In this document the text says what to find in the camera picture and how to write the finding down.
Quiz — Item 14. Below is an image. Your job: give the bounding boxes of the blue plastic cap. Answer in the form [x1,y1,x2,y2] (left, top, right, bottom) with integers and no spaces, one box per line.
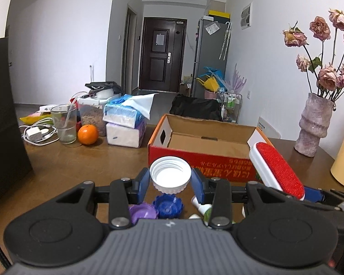
[153,194,184,219]

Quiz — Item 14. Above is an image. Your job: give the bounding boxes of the metal rolling cart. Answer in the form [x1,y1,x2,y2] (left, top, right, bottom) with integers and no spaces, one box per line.
[218,92,243,124]

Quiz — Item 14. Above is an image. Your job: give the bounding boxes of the dark brown door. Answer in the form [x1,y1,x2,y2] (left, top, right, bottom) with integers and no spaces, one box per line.
[139,17,187,92]

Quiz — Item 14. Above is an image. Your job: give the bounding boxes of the yellow bag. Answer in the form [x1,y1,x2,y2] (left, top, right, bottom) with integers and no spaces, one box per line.
[197,76,218,92]

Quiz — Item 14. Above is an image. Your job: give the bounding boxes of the black duffel bag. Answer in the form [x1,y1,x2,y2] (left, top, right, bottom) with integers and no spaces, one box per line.
[170,94,222,121]

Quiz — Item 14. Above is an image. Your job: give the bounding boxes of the dried pink roses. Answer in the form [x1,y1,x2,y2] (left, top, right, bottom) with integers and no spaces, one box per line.
[282,8,344,103]

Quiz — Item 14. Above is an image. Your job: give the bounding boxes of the white wall panel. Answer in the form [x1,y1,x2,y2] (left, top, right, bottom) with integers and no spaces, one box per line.
[240,2,253,30]

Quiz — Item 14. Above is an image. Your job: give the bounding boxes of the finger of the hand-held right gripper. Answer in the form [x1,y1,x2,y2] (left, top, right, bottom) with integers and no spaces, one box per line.
[304,187,344,211]

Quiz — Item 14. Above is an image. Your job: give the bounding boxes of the white plastic cap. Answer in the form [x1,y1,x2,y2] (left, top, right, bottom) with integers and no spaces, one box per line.
[150,156,192,195]

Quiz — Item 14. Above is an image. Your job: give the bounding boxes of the clear food container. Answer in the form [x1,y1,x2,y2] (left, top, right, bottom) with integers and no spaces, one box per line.
[76,94,115,136]

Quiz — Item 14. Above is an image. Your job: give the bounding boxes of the red lint brush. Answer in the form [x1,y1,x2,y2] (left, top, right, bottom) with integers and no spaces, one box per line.
[249,142,305,201]

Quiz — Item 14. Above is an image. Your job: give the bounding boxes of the white folded umbrella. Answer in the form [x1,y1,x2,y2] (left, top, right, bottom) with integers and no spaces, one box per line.
[219,21,232,61]

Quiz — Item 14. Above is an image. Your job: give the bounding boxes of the white charger with cables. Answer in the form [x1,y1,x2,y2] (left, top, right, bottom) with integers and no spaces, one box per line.
[23,117,59,144]

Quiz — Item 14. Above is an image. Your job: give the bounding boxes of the yellow packet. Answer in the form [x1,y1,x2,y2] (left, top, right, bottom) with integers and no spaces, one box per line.
[19,114,52,125]

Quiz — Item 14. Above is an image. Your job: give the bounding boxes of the orange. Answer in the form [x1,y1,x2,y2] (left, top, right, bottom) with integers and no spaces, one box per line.
[78,124,99,145]

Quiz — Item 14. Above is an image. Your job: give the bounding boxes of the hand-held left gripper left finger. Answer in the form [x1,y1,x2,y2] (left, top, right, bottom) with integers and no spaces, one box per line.
[53,168,151,230]

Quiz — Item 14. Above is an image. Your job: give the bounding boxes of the black folded stand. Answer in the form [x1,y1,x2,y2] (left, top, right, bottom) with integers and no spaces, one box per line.
[85,81,121,94]

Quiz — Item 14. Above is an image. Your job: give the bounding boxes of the white heater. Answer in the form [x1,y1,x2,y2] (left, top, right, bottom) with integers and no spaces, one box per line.
[257,116,281,139]

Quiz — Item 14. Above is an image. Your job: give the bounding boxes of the grey refrigerator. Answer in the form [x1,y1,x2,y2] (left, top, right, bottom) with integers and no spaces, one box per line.
[192,18,232,99]

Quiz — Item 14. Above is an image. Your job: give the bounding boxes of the glass cup with straw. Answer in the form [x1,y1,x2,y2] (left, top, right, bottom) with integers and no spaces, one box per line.
[50,104,77,144]

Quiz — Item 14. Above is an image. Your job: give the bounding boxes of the red cardboard box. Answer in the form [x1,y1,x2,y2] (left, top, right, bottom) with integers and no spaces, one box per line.
[148,114,281,183]

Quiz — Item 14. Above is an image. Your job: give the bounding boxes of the purple plastic cap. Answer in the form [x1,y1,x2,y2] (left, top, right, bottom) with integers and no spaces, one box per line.
[128,202,159,226]

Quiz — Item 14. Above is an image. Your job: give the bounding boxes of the pink ceramic vase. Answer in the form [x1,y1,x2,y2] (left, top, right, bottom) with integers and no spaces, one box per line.
[294,92,333,157]

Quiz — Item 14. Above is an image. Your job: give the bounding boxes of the white tissue pack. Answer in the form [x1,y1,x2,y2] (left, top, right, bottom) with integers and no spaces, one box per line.
[106,119,147,149]

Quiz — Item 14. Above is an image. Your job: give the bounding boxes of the blue tissue pack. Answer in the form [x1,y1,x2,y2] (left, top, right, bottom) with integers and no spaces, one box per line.
[103,93,159,128]

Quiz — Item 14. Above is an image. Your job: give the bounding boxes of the purple feather decoration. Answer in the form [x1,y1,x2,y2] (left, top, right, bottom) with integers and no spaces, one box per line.
[225,63,247,94]

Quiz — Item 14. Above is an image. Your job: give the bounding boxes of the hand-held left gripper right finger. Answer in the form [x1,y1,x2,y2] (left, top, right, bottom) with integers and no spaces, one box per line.
[191,168,289,231]

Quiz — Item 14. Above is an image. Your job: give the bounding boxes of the green spray bottle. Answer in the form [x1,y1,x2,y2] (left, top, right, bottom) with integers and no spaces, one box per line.
[189,195,213,223]

